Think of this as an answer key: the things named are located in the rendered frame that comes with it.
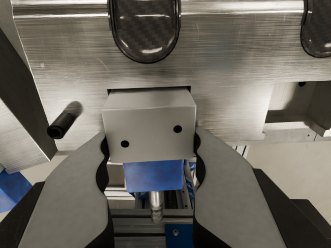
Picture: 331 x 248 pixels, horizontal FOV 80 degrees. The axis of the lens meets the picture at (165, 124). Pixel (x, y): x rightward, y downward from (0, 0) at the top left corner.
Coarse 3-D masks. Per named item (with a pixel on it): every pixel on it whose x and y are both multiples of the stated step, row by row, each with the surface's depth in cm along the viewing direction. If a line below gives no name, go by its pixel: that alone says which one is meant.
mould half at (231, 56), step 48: (48, 0) 10; (96, 0) 10; (192, 0) 11; (240, 0) 11; (288, 0) 11; (48, 48) 11; (96, 48) 11; (192, 48) 12; (240, 48) 12; (288, 48) 12; (48, 96) 12; (96, 96) 13; (192, 96) 13; (240, 96) 13
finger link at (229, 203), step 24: (216, 144) 10; (216, 168) 9; (240, 168) 9; (216, 192) 8; (240, 192) 8; (216, 216) 7; (240, 216) 7; (264, 216) 7; (216, 240) 6; (240, 240) 6; (264, 240) 6
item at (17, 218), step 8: (40, 184) 8; (32, 192) 8; (40, 192) 8; (24, 200) 7; (32, 200) 7; (16, 208) 7; (24, 208) 7; (32, 208) 7; (8, 216) 7; (16, 216) 7; (24, 216) 7; (0, 224) 7; (8, 224) 7; (16, 224) 7; (24, 224) 7; (0, 232) 6; (8, 232) 6; (16, 232) 6; (0, 240) 6; (8, 240) 6; (16, 240) 6
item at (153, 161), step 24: (120, 96) 12; (144, 96) 12; (168, 96) 12; (120, 120) 11; (144, 120) 11; (168, 120) 11; (192, 120) 11; (120, 144) 11; (144, 144) 11; (168, 144) 12; (192, 144) 12; (144, 168) 14; (168, 168) 14
